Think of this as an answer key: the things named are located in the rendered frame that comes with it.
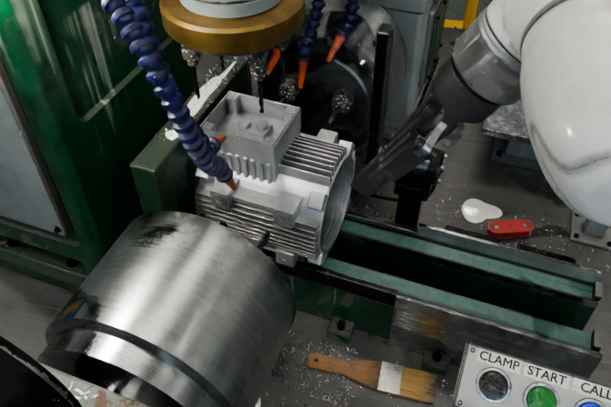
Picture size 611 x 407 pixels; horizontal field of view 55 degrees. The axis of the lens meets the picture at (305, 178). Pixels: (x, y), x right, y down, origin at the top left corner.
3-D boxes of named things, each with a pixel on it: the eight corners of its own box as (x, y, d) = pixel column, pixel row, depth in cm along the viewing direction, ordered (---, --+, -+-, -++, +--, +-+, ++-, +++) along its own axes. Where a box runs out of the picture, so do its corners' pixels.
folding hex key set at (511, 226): (488, 240, 113) (491, 233, 112) (484, 227, 115) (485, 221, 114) (533, 237, 113) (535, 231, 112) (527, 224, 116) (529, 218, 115)
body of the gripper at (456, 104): (460, 34, 63) (409, 86, 70) (445, 74, 57) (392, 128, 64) (514, 74, 64) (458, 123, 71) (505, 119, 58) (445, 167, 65)
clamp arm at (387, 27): (361, 164, 100) (372, 30, 82) (366, 153, 102) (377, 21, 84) (381, 169, 99) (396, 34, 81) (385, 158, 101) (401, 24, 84)
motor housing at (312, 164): (202, 251, 96) (185, 165, 83) (251, 177, 109) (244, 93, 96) (315, 287, 90) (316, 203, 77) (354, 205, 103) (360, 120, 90)
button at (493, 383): (475, 392, 65) (476, 394, 63) (481, 365, 65) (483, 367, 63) (503, 402, 64) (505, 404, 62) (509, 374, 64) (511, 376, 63)
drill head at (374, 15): (241, 164, 112) (228, 50, 95) (315, 56, 140) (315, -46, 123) (366, 196, 106) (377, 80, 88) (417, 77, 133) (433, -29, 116)
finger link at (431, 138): (465, 108, 63) (456, 137, 59) (435, 136, 67) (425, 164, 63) (447, 95, 63) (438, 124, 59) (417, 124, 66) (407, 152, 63)
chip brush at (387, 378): (304, 374, 93) (304, 372, 92) (312, 347, 96) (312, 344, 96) (435, 405, 89) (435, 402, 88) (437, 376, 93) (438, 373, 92)
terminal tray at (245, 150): (202, 166, 88) (195, 129, 83) (234, 125, 95) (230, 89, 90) (275, 186, 85) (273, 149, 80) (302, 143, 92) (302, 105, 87)
